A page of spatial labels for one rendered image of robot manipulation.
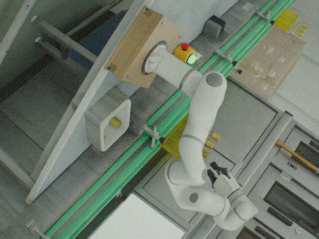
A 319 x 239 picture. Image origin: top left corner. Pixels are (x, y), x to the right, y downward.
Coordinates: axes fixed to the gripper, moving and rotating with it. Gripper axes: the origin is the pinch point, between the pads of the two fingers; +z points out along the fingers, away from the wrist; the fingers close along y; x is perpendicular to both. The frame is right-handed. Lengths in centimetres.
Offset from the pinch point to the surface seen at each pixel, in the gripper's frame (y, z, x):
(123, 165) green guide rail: -9.1, 23.1, 29.8
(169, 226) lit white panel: -24.9, -6.5, 19.8
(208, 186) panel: -17.8, -0.1, -6.9
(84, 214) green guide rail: -16, 12, 55
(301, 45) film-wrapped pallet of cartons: -128, 165, -424
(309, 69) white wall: -188, 157, -496
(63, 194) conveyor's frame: -15, 23, 59
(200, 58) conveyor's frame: 19, 48, -25
